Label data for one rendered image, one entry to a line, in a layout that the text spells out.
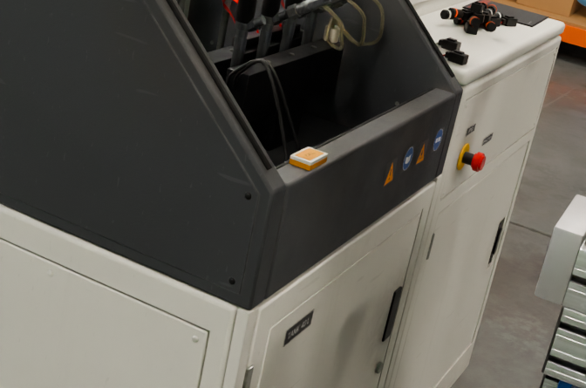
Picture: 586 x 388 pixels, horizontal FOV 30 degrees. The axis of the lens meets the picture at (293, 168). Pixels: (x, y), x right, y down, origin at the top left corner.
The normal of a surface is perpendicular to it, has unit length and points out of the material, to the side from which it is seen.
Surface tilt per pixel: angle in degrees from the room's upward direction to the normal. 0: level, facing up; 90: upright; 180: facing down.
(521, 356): 0
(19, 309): 90
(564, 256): 90
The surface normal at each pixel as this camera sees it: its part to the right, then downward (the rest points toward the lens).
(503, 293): 0.19, -0.91
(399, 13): -0.45, 0.24
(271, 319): 0.87, 0.32
